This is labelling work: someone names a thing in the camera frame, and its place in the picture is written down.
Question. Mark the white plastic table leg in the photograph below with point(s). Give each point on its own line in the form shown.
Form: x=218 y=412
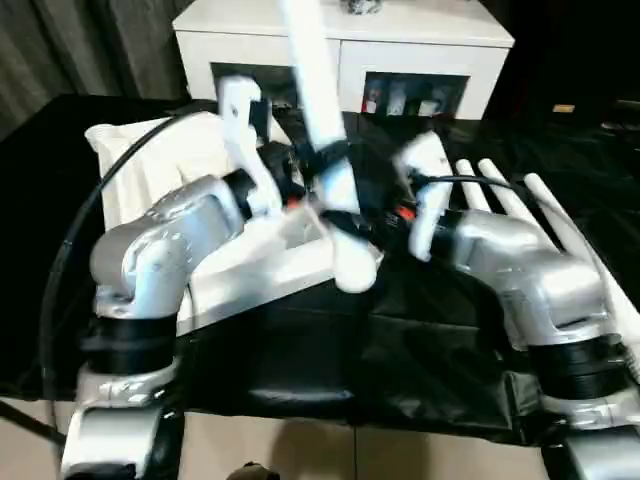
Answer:
x=555 y=210
x=315 y=75
x=466 y=170
x=495 y=175

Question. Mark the white plastic table top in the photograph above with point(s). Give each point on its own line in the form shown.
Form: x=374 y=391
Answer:
x=145 y=160

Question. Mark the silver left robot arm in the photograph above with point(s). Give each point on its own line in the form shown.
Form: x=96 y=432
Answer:
x=150 y=240

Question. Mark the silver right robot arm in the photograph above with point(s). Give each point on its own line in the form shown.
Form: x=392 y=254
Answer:
x=525 y=260

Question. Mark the white packet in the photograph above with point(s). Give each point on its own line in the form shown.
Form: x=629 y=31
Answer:
x=398 y=99

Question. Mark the black work mat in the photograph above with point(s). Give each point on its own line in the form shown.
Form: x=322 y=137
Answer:
x=425 y=325

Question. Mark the white cup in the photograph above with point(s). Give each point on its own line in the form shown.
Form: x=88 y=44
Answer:
x=428 y=108

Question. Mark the white sideboard cabinet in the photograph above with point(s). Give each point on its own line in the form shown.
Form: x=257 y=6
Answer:
x=425 y=55

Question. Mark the grey tangled bundle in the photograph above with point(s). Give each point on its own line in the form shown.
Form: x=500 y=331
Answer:
x=360 y=6

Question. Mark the small yellow box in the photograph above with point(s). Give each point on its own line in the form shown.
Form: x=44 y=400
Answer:
x=564 y=109

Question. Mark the black robot foot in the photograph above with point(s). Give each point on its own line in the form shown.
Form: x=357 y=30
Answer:
x=257 y=472

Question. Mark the black stand leg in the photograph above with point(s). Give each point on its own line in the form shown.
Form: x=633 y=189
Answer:
x=30 y=422

